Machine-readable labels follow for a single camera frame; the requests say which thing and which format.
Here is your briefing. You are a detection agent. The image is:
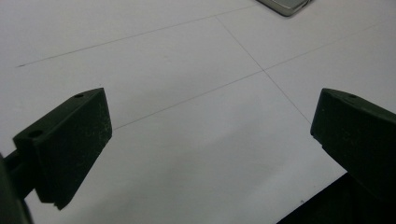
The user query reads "dark grey phone case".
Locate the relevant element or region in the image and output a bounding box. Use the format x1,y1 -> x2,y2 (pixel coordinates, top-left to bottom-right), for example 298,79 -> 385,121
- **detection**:
255,0 -> 314,17

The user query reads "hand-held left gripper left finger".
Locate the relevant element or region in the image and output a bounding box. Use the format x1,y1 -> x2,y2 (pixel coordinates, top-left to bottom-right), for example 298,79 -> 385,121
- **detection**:
12,88 -> 113,211

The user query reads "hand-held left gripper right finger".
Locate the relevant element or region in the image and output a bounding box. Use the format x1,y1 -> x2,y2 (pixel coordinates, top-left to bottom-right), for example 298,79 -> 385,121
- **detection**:
310,88 -> 396,202

